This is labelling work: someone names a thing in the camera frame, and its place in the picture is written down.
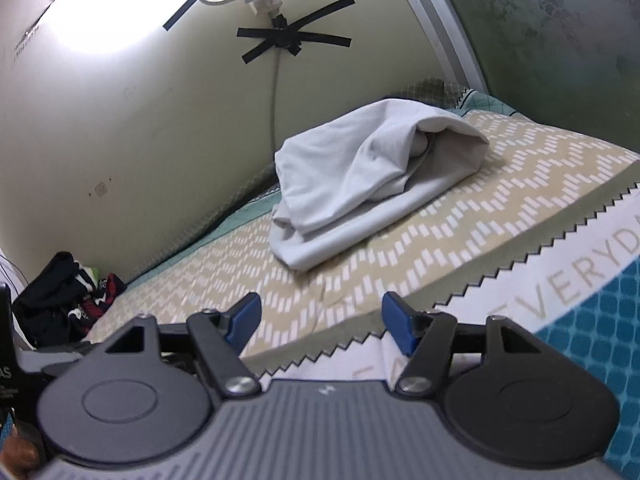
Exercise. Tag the black tape cross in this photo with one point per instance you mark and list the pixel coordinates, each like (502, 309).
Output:
(287, 37)

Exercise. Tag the dark patterned knit garment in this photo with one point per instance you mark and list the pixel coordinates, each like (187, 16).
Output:
(102, 295)

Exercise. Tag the person's left hand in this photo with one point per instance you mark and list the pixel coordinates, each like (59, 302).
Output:
(22, 442)

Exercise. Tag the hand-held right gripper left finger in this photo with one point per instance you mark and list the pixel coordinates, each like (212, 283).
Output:
(245, 317)

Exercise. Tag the black knit sweater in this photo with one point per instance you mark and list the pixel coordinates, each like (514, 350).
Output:
(45, 300)

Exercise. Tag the white t-shirt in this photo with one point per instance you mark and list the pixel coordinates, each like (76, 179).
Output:
(350, 170)

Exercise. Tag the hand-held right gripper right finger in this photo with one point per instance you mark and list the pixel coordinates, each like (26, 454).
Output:
(397, 325)

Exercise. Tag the frosted glass window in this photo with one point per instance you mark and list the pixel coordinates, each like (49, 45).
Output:
(550, 35)

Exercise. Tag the zigzag patterned bed sheet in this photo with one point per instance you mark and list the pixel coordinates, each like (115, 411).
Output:
(450, 200)

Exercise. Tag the black tape strips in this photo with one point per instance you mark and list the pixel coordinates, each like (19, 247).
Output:
(192, 2)

